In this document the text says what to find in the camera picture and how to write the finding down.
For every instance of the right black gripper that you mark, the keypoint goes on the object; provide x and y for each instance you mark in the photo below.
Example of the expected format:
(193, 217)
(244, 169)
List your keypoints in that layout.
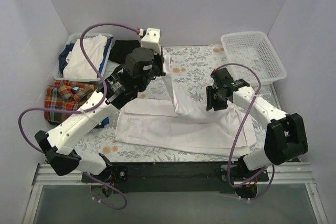
(210, 98)

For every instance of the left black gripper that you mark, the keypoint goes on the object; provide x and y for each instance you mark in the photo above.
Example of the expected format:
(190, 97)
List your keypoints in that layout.
(159, 66)

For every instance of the white long sleeve shirt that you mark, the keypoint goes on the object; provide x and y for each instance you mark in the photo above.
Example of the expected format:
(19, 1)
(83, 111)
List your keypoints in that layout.
(183, 124)

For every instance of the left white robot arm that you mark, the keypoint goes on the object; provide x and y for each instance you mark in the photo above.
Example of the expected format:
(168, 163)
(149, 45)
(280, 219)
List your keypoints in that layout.
(141, 66)

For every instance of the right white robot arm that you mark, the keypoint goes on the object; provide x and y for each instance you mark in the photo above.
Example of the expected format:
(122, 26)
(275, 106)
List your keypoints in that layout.
(285, 133)

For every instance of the floral patterned table mat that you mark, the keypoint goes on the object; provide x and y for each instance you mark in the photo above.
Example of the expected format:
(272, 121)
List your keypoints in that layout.
(191, 67)

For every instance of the black folded garment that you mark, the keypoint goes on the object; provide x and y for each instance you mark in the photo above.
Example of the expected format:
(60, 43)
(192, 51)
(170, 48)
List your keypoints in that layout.
(121, 49)

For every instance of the right white plastic basket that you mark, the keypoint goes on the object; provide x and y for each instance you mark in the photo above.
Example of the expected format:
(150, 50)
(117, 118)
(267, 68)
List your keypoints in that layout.
(254, 50)

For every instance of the folded white shirt in basket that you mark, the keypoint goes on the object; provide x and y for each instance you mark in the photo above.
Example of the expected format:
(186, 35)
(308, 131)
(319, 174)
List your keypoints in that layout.
(77, 66)

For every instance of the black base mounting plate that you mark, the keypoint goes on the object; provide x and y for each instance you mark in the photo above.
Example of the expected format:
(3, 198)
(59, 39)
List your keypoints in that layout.
(145, 177)

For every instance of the navy garment in basket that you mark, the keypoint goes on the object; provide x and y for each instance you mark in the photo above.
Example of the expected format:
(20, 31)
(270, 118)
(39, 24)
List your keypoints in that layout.
(63, 56)

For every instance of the red plaid shirt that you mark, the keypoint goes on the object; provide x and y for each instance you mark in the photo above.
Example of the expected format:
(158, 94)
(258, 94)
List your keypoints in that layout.
(67, 95)

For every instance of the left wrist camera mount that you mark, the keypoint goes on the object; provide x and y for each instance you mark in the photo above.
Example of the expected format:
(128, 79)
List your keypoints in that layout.
(150, 39)

